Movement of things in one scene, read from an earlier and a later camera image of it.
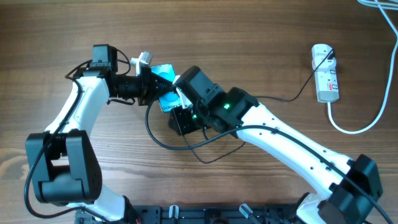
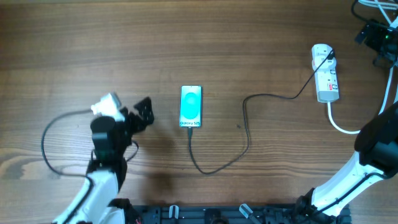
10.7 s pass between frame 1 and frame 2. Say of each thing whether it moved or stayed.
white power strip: stayed
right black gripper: moved
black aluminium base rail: stayed
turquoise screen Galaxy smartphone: moved
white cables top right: stayed
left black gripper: moved
